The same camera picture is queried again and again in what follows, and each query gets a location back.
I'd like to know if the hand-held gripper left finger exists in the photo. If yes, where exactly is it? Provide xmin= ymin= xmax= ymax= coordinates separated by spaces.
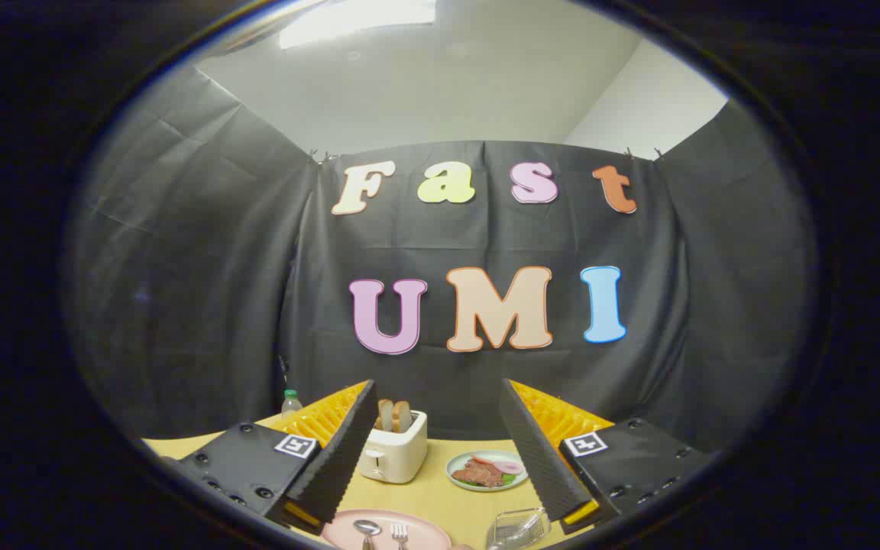
xmin=178 ymin=380 xmax=380 ymax=535

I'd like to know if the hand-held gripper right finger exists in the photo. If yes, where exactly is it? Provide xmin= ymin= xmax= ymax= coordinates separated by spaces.
xmin=499 ymin=378 xmax=716 ymax=535

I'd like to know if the cream white toaster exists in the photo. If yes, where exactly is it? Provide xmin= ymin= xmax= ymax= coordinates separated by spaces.
xmin=357 ymin=410 xmax=429 ymax=484

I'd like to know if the brown steak piece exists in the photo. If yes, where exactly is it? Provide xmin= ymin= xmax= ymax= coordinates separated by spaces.
xmin=451 ymin=458 xmax=503 ymax=488

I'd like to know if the pale green plate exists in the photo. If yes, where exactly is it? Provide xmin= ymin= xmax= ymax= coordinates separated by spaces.
xmin=446 ymin=450 xmax=529 ymax=492

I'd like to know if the pink round plate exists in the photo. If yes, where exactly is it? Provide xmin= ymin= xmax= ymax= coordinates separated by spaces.
xmin=322 ymin=510 xmax=452 ymax=550

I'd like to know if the metal wire cutlery basket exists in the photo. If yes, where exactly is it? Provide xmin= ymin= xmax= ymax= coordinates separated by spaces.
xmin=486 ymin=508 xmax=552 ymax=550

